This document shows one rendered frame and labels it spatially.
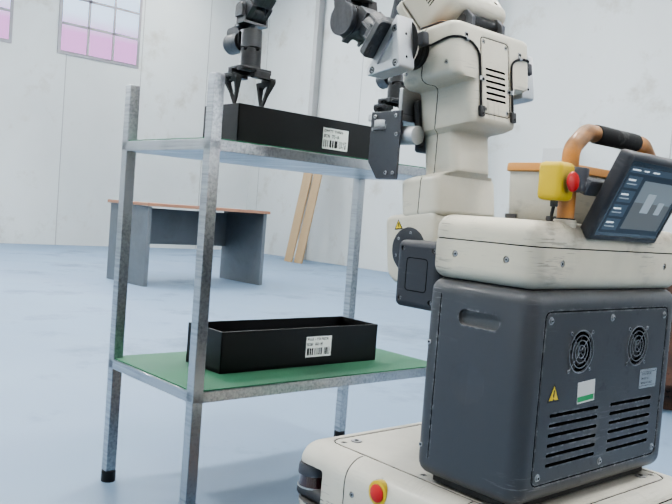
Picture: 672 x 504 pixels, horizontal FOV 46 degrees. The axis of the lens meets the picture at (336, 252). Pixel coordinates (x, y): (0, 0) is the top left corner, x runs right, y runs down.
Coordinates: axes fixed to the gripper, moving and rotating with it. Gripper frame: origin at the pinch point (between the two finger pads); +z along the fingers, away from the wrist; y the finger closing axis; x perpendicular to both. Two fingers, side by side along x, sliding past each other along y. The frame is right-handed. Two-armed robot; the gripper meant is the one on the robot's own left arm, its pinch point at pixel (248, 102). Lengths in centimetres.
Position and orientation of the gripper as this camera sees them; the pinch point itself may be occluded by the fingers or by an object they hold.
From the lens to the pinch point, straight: 217.6
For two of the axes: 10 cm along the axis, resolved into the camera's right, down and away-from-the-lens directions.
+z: -0.6, 10.0, 0.1
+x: 6.5, 0.5, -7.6
